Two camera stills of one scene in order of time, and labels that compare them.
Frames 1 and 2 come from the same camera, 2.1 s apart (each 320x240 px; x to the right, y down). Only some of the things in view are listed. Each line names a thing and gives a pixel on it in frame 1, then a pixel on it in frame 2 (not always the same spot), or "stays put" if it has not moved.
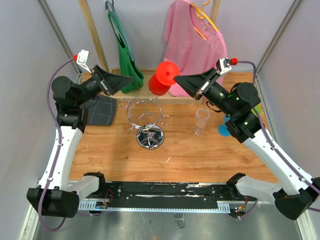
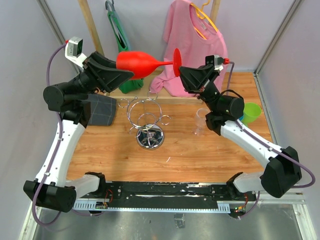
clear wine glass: [202, 115] stays put
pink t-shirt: [191, 41] stays put
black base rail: [167, 195] stays put
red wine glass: [160, 83] -> [140, 64]
